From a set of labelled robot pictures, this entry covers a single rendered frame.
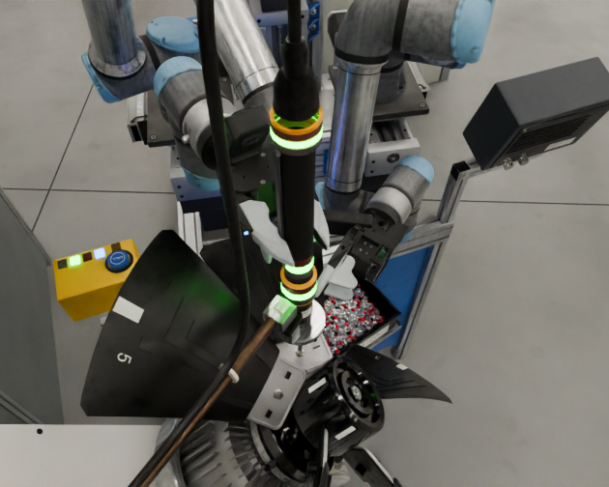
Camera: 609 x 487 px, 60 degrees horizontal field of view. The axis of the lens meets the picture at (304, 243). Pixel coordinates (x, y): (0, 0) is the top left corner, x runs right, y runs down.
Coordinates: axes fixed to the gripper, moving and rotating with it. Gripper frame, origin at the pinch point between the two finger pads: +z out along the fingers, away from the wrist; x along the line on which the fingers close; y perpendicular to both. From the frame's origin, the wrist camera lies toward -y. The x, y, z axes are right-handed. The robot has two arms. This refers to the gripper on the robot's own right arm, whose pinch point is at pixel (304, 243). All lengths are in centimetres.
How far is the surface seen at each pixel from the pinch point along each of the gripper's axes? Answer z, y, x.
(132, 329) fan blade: -4.5, 8.1, 19.1
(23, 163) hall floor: -208, 149, 42
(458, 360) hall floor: -14, 150, -78
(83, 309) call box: -38, 48, 28
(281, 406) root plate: 5.2, 26.9, 6.7
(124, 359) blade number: -2.2, 9.0, 21.2
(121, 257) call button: -41, 42, 18
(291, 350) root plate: -3.1, 31.4, 0.6
